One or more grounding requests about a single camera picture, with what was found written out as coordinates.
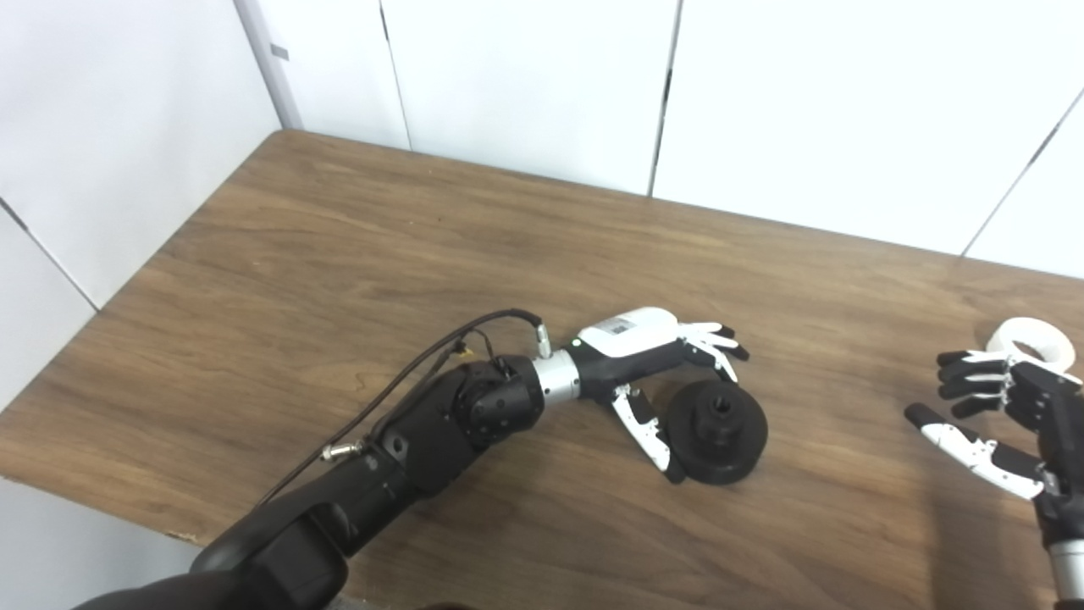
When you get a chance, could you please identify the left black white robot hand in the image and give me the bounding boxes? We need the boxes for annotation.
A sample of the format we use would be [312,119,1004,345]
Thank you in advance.
[576,307,750,484]

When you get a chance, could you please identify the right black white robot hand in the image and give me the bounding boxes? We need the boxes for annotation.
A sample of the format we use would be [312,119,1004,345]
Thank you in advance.
[904,349,1084,547]

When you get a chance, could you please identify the white plastic ring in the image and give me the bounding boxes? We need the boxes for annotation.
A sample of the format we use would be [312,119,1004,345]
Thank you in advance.
[987,317,1076,374]

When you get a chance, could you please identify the round black plastic part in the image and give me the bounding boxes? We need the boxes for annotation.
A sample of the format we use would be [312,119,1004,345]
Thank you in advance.
[665,379,770,485]

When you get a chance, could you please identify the left arm thin wires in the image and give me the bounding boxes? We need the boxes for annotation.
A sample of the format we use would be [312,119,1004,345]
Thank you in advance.
[453,329,517,378]

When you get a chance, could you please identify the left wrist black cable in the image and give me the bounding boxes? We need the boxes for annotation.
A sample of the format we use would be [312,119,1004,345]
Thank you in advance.
[254,309,553,507]

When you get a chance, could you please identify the grey vertical wall post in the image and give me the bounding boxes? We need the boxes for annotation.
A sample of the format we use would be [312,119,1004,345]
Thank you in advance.
[233,0,304,130]

